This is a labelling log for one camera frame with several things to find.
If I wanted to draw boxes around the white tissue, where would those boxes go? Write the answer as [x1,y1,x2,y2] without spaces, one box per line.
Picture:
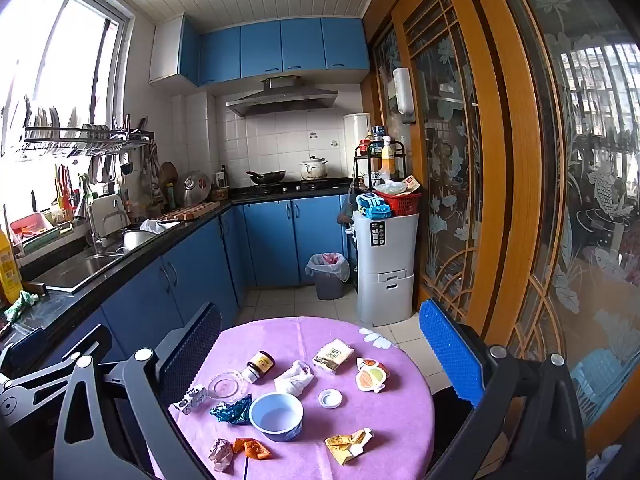
[273,360,316,398]

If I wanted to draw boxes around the clear glass ashtray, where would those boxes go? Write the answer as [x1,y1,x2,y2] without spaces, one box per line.
[207,371,247,402]

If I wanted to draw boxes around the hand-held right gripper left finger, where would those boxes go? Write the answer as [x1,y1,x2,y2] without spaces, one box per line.
[52,302,223,480]

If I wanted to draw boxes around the yellow paper wrapper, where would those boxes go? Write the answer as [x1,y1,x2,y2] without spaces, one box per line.
[324,427,375,467]

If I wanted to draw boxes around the blue wall cabinets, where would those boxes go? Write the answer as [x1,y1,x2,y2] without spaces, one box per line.
[149,15,371,88]

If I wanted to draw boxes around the small white printed carton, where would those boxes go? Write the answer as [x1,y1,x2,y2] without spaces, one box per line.
[175,384,210,416]

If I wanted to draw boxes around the hanging mesh bag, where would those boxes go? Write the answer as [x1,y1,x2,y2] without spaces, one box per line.
[337,185,358,226]

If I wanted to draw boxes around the steel sink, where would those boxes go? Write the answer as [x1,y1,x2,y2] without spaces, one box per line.
[30,252,126,293]

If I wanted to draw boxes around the steel range hood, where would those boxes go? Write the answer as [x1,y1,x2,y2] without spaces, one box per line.
[225,75,339,119]

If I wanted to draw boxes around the blue packet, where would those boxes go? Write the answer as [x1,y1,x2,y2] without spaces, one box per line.
[356,191,393,220]

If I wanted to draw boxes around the red plastic basket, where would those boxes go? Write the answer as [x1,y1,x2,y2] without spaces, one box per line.
[374,187,422,217]

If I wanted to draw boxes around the silver foil wrapper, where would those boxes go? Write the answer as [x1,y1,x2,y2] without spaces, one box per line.
[208,437,235,477]

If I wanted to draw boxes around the row of hanging kitchen utensils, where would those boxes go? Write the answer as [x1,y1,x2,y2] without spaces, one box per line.
[77,152,161,196]

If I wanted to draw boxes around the beige snack packet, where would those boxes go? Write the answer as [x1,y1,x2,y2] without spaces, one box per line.
[312,338,355,376]

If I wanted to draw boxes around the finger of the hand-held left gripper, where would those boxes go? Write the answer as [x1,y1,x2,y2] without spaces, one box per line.
[0,367,67,428]
[0,324,114,381]

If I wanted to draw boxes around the yellow spray bottle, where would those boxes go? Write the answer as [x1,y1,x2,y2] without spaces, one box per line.
[380,135,397,177]

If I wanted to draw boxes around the metal dish rack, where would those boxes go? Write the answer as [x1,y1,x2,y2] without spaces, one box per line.
[20,122,156,161]

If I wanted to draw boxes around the orange wrapper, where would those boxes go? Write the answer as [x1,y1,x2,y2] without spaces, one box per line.
[232,437,272,461]

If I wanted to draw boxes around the wooden cutting board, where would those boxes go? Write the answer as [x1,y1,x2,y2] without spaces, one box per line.
[159,201,222,223]

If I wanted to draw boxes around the blue base cabinets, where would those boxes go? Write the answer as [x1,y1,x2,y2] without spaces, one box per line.
[100,192,358,361]

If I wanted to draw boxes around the white wall dispenser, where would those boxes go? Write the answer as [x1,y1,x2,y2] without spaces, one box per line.
[392,66,417,125]

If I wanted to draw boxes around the black metal rack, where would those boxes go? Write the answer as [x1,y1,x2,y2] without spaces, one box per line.
[354,141,407,196]

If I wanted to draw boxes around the plastic food packet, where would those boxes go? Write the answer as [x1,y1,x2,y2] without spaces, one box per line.
[382,175,421,196]

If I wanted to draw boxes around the round wooden board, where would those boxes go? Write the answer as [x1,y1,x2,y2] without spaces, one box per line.
[159,161,179,196]

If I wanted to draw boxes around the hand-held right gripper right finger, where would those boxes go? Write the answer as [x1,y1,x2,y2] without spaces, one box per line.
[419,300,586,480]

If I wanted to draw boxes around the black gas stove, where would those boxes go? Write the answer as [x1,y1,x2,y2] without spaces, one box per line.
[247,178,351,193]

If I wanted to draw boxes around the wooden glass sliding door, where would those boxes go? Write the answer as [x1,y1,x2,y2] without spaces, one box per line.
[470,0,640,466]
[392,0,521,346]

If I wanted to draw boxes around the steel faucet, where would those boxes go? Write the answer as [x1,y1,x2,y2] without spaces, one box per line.
[87,195,128,256]

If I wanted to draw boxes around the steel bowl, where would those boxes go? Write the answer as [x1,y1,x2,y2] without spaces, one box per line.
[121,229,158,252]

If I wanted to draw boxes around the black wok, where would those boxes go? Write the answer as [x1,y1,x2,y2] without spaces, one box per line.
[245,169,287,186]

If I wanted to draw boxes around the pink plastic basket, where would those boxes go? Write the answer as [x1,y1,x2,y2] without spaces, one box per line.
[9,211,55,248]

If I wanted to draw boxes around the window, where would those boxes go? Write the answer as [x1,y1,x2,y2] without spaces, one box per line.
[0,0,136,161]

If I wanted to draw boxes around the white cutting board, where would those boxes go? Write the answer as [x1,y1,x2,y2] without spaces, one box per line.
[90,194,132,241]

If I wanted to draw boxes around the green cloth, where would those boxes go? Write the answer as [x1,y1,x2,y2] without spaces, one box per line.
[4,290,41,322]

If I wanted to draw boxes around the blue and white bowl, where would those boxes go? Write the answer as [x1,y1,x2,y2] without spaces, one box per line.
[248,392,305,443]

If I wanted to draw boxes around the grey white storage cabinet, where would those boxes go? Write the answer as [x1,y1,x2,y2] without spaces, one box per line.
[351,210,421,326]

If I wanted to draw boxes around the grey bin with plastic liner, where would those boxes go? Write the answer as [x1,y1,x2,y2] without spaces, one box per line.
[305,252,351,301]

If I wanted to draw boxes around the colourful fruit print packet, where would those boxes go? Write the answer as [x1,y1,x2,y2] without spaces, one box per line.
[355,357,389,394]

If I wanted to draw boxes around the teal foil wrapper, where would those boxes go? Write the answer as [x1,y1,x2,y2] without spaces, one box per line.
[209,394,253,426]

